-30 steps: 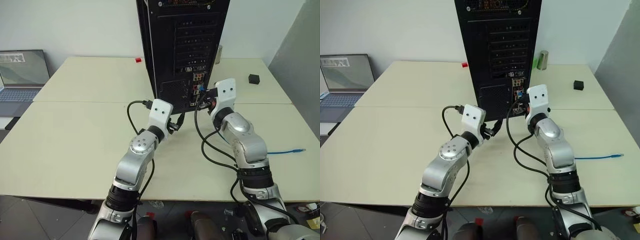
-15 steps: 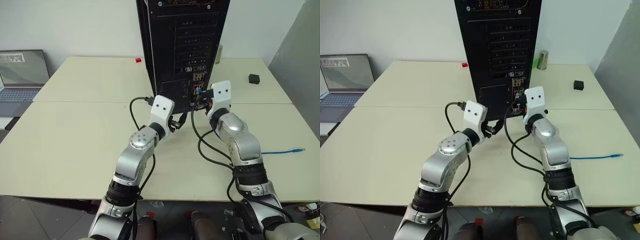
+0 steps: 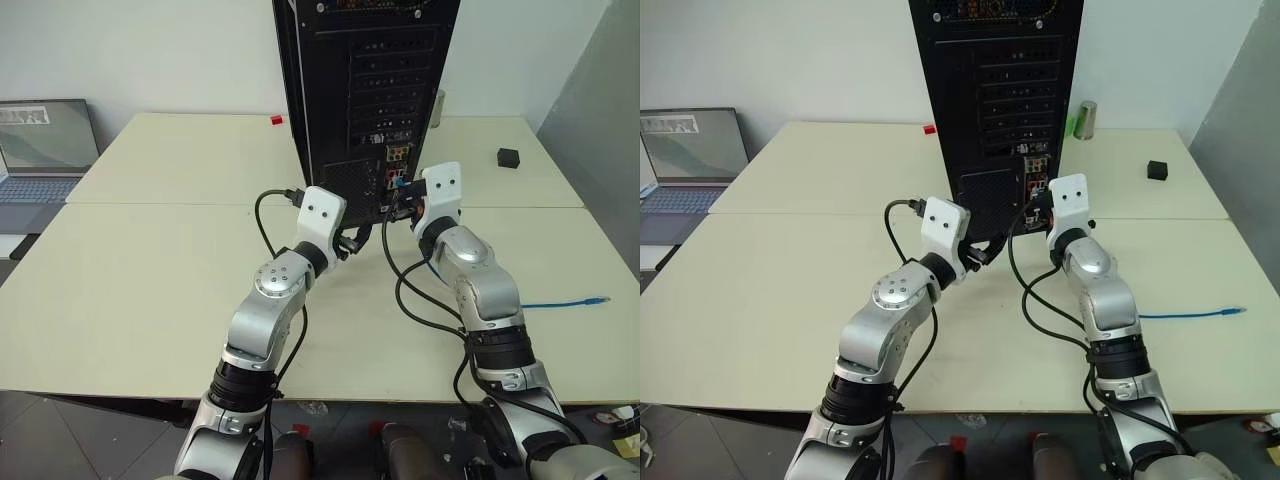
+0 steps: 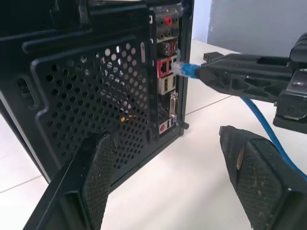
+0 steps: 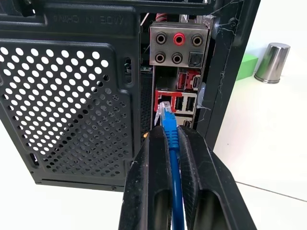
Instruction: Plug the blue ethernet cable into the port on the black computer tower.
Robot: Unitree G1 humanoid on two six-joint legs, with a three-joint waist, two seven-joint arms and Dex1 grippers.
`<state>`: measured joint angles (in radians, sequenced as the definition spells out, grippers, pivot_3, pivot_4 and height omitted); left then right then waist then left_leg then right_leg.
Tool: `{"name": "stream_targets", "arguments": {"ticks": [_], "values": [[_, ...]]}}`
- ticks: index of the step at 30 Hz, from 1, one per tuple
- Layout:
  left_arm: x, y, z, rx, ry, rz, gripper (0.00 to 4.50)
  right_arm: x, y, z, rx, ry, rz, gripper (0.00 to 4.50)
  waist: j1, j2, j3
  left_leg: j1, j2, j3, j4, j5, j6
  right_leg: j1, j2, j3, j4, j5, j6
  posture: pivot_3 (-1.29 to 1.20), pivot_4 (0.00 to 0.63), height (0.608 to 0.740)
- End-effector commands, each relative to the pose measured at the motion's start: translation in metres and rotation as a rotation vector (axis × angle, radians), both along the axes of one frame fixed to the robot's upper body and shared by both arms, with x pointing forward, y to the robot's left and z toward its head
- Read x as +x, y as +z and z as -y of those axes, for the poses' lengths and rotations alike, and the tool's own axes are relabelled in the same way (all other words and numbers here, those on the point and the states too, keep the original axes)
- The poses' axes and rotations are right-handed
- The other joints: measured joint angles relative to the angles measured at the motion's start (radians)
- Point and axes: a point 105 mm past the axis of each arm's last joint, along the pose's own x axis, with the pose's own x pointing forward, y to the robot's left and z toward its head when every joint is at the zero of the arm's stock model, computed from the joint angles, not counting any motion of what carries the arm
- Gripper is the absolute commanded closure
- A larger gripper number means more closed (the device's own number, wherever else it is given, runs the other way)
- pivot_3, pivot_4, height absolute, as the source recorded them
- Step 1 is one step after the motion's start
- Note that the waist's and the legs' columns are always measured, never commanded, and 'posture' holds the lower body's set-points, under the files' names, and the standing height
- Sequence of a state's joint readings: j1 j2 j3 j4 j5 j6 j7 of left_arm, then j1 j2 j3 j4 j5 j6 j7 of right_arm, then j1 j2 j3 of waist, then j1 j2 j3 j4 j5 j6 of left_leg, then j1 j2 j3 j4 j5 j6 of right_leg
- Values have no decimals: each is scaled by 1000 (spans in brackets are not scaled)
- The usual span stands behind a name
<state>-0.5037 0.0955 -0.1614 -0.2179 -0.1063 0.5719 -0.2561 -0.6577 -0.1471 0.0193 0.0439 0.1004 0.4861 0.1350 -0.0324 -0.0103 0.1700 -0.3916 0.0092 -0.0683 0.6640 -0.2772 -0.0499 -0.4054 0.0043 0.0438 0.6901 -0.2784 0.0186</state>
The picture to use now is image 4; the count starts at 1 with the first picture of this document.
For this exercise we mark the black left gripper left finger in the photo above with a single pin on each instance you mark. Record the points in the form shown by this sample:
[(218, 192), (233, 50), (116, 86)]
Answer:
[(79, 187)]

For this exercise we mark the black computer tower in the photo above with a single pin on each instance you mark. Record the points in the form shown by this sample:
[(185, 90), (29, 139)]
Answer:
[(72, 48)]

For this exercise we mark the grey partition panel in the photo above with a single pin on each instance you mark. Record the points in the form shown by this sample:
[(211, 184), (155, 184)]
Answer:
[(251, 21)]

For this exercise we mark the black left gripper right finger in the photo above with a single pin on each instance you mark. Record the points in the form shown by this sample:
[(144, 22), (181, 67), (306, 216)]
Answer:
[(259, 182)]

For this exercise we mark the small black box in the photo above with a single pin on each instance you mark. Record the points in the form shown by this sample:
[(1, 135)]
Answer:
[(209, 56)]

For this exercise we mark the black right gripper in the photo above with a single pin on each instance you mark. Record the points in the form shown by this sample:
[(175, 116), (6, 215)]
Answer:
[(296, 100)]

